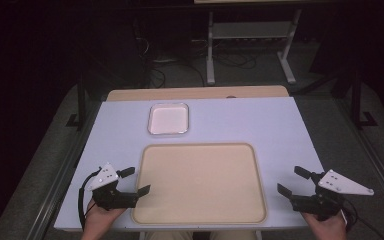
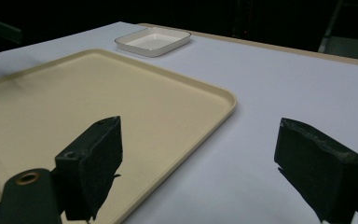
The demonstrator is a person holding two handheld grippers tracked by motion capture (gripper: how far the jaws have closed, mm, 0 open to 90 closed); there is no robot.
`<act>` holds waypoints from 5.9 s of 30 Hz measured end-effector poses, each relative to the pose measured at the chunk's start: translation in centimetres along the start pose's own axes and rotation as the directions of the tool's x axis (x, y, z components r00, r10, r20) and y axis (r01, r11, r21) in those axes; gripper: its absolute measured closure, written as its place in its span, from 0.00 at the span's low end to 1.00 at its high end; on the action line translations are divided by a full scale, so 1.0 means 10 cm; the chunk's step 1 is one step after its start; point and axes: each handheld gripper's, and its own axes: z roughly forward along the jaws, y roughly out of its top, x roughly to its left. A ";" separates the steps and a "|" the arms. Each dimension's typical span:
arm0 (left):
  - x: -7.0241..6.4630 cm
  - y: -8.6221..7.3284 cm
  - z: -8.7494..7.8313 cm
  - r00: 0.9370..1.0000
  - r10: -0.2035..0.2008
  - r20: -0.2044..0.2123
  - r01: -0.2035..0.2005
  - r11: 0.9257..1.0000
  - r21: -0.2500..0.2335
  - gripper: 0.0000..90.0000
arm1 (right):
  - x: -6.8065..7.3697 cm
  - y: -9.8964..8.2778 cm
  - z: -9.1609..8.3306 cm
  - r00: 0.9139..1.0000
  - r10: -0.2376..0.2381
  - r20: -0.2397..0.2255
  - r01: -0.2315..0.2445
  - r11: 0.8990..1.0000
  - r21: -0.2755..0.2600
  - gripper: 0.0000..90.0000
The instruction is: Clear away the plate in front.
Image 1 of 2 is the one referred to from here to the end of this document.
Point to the white metal stand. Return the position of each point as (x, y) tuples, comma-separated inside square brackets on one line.
[(210, 50)]

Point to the person's right hand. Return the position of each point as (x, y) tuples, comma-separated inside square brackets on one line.
[(328, 228)]

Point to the large beige tray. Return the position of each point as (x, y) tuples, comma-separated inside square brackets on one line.
[(200, 183)]

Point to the small white square dish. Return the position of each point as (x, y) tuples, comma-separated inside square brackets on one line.
[(168, 119)]

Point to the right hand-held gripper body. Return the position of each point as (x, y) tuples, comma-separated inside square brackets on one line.
[(336, 185)]

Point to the person's left hand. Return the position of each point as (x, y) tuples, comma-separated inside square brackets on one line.
[(98, 218)]

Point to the aluminium rail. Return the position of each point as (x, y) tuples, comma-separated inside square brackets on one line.
[(57, 193), (380, 173)]

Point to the wooden table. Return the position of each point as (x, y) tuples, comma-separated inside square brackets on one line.
[(196, 92)]

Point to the black metal stand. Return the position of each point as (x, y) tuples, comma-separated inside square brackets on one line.
[(356, 100), (81, 100)]

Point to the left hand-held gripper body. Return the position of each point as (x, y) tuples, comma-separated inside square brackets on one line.
[(105, 178)]

